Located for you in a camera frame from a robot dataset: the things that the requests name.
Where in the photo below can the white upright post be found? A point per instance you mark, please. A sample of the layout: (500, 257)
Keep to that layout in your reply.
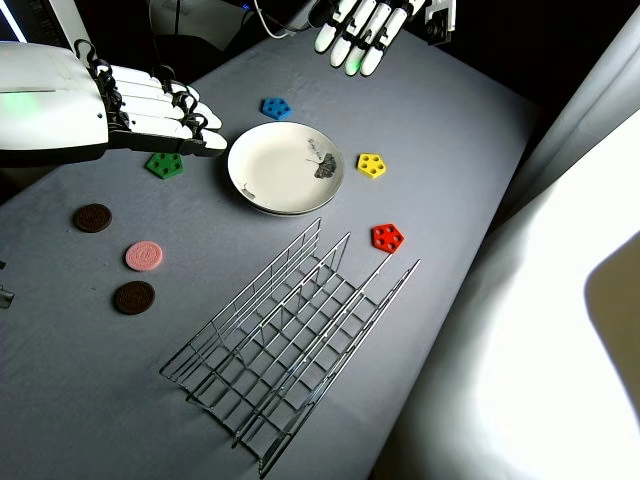
(70, 20)

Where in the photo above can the large white blurred shell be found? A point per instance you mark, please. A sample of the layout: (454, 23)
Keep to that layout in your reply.
(525, 350)

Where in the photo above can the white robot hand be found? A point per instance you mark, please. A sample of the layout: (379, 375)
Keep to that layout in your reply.
(360, 30)
(50, 105)

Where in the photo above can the grey table cloth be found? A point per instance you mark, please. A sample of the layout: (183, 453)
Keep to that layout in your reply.
(425, 150)

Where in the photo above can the lit white light strip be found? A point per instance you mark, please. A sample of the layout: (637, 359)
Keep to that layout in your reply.
(12, 22)

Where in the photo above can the white plate with leaf print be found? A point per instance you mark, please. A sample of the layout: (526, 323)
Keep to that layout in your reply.
(275, 165)

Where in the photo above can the yellow pentagon block with holes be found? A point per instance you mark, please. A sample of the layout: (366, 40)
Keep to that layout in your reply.
(372, 166)

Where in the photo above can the red pentagon block with holes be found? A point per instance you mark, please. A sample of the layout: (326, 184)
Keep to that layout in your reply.
(388, 238)

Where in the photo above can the blue pentagon block with holes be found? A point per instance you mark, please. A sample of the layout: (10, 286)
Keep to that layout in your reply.
(276, 108)

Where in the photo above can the brown round cookie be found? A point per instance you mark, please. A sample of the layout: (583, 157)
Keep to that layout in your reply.
(92, 218)
(134, 298)

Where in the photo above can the pink round cookie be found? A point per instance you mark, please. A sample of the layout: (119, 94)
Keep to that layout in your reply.
(144, 256)

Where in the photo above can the beige blurred panel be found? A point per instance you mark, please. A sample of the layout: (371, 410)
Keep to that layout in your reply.
(617, 320)

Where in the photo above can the green pentagon block with holes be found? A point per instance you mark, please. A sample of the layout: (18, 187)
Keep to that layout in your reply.
(165, 166)

